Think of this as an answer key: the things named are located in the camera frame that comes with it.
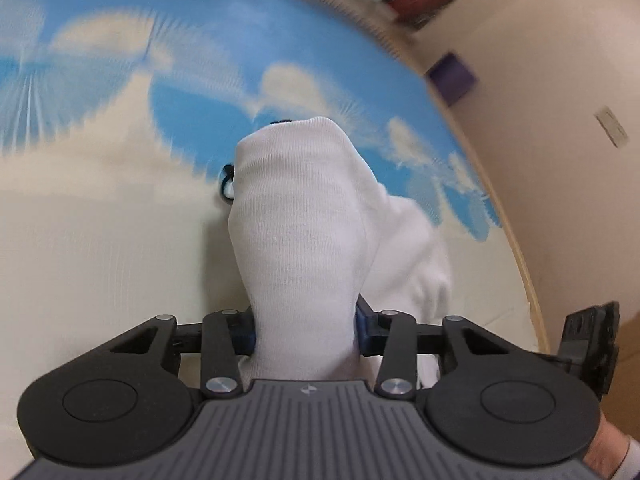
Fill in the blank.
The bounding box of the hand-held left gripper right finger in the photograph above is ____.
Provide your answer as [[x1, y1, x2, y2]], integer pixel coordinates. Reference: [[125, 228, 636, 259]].
[[354, 294, 506, 401]]

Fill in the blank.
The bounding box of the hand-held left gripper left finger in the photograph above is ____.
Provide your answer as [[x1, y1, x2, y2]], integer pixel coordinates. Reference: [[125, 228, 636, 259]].
[[107, 310, 256, 401]]

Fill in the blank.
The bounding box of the white striped small garment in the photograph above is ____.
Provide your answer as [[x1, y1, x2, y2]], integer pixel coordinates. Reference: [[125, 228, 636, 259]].
[[220, 116, 453, 391]]

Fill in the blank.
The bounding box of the person's right forearm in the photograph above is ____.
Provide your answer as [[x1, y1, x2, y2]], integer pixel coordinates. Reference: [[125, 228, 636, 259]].
[[582, 410, 640, 480]]

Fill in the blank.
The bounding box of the blue cream patterned bed sheet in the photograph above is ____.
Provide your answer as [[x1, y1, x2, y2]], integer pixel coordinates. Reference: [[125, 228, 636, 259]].
[[0, 0, 543, 480]]

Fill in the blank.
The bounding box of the purple box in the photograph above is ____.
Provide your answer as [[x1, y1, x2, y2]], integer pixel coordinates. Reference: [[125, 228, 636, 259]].
[[426, 52, 479, 107]]

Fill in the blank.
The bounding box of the white wall outlet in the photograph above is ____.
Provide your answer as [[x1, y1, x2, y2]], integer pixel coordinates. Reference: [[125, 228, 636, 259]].
[[595, 106, 629, 148]]

